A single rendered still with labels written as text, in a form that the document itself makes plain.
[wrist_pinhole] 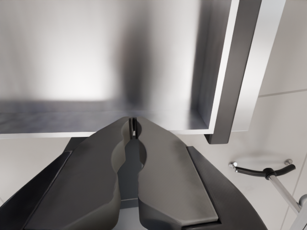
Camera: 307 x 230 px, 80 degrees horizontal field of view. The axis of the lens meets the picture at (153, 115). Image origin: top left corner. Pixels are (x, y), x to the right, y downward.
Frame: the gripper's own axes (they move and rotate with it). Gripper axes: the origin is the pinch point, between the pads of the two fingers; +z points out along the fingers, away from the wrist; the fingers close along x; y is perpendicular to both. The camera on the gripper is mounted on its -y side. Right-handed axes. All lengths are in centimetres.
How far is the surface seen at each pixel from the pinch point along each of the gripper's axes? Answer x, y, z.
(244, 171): 71, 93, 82
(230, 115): 7.7, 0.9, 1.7
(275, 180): 87, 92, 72
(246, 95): 10.0, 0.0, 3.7
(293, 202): 87, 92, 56
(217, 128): 6.9, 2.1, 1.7
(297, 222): 84, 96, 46
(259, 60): 10.3, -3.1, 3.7
